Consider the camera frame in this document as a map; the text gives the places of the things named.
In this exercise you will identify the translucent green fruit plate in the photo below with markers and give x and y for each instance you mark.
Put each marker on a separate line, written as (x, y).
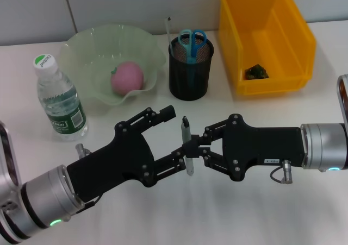
(108, 44)

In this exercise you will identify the clear green-label water bottle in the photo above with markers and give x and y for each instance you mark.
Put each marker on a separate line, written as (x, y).
(62, 103)

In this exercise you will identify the transparent plastic ruler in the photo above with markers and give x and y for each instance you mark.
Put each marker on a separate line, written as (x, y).
(169, 30)

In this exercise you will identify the blue teal scissors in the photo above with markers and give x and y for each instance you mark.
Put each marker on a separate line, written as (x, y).
(191, 49)

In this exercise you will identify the yellow plastic bin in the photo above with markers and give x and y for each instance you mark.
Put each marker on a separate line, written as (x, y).
(272, 25)

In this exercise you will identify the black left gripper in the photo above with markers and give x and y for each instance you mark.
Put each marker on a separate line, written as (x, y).
(114, 163)

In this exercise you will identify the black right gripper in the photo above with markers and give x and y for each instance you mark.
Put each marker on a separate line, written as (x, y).
(258, 147)

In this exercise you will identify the green plastic wrapper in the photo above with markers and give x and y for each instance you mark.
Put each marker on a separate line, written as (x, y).
(255, 72)

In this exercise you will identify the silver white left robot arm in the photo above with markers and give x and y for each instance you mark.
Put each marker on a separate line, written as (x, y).
(46, 196)

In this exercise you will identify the pink toy peach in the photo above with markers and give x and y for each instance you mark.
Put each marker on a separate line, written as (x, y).
(127, 78)

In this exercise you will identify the black mesh pen holder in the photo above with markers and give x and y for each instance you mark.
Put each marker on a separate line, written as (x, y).
(179, 87)

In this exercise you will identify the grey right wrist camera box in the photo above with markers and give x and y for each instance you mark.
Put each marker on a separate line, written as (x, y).
(343, 101)

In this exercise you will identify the grey white ballpoint pen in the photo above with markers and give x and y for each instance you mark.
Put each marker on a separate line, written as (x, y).
(186, 131)

